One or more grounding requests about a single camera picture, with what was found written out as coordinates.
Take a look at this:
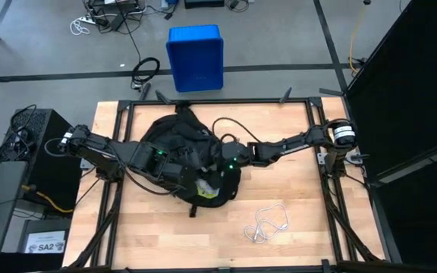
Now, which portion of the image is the white power strip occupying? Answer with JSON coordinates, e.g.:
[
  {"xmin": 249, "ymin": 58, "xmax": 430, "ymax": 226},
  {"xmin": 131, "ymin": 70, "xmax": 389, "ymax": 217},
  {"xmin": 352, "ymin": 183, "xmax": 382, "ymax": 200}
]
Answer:
[{"xmin": 77, "ymin": 14, "xmax": 102, "ymax": 24}]

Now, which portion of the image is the black partition panel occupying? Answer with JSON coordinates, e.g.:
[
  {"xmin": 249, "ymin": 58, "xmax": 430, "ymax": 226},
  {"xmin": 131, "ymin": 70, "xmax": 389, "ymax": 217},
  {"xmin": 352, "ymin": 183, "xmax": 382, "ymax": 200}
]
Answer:
[{"xmin": 345, "ymin": 0, "xmax": 437, "ymax": 266}]

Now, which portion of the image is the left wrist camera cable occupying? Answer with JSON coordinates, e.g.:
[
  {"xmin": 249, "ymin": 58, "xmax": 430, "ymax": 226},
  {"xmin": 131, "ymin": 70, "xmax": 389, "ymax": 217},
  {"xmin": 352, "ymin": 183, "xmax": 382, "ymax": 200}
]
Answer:
[{"xmin": 121, "ymin": 165, "xmax": 177, "ymax": 197}]

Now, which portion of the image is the black flat device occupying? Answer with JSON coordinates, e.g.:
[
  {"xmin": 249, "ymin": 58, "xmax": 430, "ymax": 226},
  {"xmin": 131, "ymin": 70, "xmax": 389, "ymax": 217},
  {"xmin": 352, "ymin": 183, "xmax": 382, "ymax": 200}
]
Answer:
[{"xmin": 184, "ymin": 0, "xmax": 225, "ymax": 9}]

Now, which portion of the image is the thin yellow floor cable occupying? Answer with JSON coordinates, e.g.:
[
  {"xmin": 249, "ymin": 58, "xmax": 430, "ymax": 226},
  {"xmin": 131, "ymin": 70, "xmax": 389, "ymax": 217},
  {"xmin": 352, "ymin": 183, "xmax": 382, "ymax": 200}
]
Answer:
[{"xmin": 349, "ymin": 3, "xmax": 367, "ymax": 75}]

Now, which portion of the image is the white coiled cable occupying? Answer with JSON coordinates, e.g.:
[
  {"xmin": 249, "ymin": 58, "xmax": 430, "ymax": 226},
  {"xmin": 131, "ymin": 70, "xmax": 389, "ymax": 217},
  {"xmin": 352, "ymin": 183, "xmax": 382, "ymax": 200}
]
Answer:
[{"xmin": 69, "ymin": 17, "xmax": 91, "ymax": 36}]

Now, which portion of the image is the thick yellow cable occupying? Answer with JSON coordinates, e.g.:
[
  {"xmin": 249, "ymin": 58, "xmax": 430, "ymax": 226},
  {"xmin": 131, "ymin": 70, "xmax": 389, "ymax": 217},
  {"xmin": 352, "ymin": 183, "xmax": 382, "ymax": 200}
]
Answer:
[{"xmin": 20, "ymin": 184, "xmax": 75, "ymax": 214}]

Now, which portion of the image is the clear pouch green edge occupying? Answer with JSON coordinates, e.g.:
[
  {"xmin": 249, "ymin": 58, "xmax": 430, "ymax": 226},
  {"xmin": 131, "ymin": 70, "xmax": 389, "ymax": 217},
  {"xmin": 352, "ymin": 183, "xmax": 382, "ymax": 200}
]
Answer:
[{"xmin": 194, "ymin": 177, "xmax": 222, "ymax": 200}]

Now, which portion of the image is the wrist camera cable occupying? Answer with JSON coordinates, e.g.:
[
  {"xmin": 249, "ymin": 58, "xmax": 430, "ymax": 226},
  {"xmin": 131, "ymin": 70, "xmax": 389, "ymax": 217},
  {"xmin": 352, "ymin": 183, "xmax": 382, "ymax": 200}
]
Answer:
[
  {"xmin": 211, "ymin": 116, "xmax": 253, "ymax": 144},
  {"xmin": 121, "ymin": 165, "xmax": 177, "ymax": 197}
]

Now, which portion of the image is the white SA2 sign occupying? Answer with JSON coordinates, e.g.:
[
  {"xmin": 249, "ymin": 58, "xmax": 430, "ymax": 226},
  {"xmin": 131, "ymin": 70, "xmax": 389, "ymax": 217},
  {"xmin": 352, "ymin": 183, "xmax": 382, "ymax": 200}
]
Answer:
[{"xmin": 24, "ymin": 230, "xmax": 67, "ymax": 254}]

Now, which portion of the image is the white USB cable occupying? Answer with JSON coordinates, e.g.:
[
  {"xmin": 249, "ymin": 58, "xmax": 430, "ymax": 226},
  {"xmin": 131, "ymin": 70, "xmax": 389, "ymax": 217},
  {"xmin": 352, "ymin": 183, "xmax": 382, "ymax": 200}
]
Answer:
[{"xmin": 243, "ymin": 202, "xmax": 291, "ymax": 244}]

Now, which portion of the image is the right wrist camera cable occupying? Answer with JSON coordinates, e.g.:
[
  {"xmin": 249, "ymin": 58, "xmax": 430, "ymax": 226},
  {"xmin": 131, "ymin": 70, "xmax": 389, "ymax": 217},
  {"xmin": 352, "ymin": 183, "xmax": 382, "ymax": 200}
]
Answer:
[{"xmin": 211, "ymin": 116, "xmax": 253, "ymax": 144}]

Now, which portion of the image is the black backpack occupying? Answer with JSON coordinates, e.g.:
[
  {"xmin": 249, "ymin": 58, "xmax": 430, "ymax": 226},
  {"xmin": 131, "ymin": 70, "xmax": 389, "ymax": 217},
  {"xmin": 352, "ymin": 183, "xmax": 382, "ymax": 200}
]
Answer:
[{"xmin": 138, "ymin": 101, "xmax": 242, "ymax": 219}]

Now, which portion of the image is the black cable bundle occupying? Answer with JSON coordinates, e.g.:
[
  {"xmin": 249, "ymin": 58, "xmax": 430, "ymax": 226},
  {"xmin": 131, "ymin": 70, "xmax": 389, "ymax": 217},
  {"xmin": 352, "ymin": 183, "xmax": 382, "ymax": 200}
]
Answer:
[{"xmin": 0, "ymin": 104, "xmax": 38, "ymax": 162}]

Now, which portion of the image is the black computer tower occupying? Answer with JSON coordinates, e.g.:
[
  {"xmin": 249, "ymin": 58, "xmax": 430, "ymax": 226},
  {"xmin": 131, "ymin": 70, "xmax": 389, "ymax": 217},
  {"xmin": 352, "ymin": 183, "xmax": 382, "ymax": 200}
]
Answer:
[{"xmin": 4, "ymin": 108, "xmax": 90, "ymax": 213}]

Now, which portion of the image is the black aluminium table frame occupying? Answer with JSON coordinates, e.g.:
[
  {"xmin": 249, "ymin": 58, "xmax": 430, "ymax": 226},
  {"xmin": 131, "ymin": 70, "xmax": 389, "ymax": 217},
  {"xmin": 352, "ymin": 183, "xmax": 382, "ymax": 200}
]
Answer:
[{"xmin": 64, "ymin": 83, "xmax": 386, "ymax": 273}]

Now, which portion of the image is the black electronics box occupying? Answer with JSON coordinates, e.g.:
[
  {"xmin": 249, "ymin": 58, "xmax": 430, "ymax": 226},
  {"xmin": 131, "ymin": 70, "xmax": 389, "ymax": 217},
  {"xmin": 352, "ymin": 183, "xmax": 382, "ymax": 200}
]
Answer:
[{"xmin": 89, "ymin": 0, "xmax": 146, "ymax": 16}]

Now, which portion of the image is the coiled black cable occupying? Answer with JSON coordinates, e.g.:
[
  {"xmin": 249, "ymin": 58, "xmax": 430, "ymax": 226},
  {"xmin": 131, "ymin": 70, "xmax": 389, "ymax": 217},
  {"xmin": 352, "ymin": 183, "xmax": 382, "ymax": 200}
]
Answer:
[{"xmin": 115, "ymin": 0, "xmax": 162, "ymax": 91}]

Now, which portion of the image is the blue plastic bin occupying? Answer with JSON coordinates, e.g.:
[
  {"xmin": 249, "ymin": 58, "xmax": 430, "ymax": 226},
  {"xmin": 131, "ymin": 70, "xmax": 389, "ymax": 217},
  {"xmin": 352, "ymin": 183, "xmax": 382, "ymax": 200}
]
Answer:
[{"xmin": 165, "ymin": 24, "xmax": 225, "ymax": 93}]

